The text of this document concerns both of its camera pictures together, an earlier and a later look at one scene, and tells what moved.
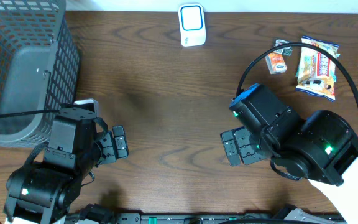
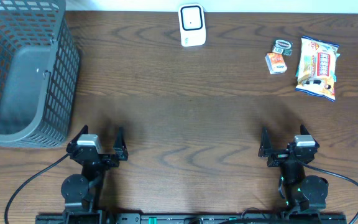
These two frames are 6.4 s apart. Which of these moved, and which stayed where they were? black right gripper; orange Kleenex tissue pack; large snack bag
Moved: black right gripper
Stayed: orange Kleenex tissue pack; large snack bag
